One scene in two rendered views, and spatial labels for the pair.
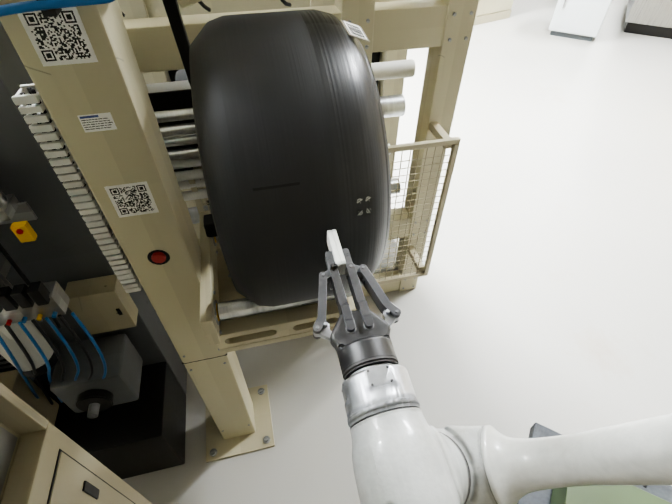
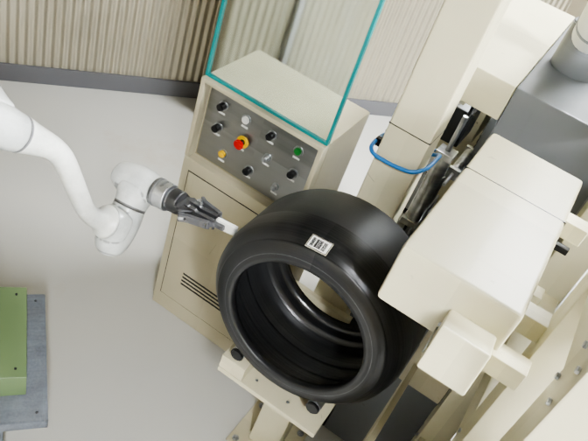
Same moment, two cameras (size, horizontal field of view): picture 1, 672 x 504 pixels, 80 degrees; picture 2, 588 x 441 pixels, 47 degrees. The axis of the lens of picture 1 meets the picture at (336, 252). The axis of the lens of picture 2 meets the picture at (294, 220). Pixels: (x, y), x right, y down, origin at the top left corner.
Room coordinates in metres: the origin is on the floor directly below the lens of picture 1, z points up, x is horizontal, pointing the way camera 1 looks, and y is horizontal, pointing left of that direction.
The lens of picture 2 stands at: (1.37, -1.18, 2.55)
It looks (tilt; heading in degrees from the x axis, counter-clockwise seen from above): 39 degrees down; 121
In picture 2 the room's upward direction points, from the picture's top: 21 degrees clockwise
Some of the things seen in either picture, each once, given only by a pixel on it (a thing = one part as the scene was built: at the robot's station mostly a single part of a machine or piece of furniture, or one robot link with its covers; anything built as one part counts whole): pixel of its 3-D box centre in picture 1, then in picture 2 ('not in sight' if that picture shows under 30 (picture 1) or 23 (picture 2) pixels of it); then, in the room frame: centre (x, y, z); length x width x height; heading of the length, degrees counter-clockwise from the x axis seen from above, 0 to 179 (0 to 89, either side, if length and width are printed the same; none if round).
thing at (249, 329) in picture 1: (286, 315); (262, 335); (0.62, 0.13, 0.83); 0.36 x 0.09 x 0.06; 103
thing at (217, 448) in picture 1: (238, 420); (268, 435); (0.68, 0.41, 0.01); 0.27 x 0.27 x 0.02; 13
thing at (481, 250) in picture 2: not in sight; (489, 232); (1.08, 0.11, 1.71); 0.61 x 0.25 x 0.15; 103
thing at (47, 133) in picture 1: (95, 207); not in sight; (0.63, 0.48, 1.19); 0.05 x 0.04 x 0.48; 13
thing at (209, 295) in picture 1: (210, 271); (327, 316); (0.72, 0.34, 0.90); 0.40 x 0.03 x 0.10; 13
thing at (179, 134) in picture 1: (182, 149); (447, 345); (1.08, 0.47, 1.05); 0.20 x 0.15 x 0.30; 103
